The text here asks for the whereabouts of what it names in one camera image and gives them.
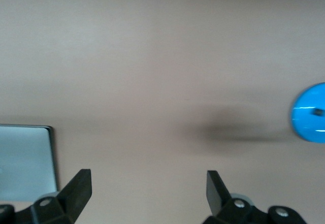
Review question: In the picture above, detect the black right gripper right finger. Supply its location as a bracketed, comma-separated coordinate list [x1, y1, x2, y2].
[202, 170, 308, 224]

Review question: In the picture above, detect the grey laptop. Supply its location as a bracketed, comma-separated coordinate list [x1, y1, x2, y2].
[0, 123, 59, 202]

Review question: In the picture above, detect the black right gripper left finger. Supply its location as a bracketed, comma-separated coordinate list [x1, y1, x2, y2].
[0, 169, 92, 224]

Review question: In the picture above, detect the blue desk lamp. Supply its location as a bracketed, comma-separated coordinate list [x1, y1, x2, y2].
[289, 82, 325, 144]

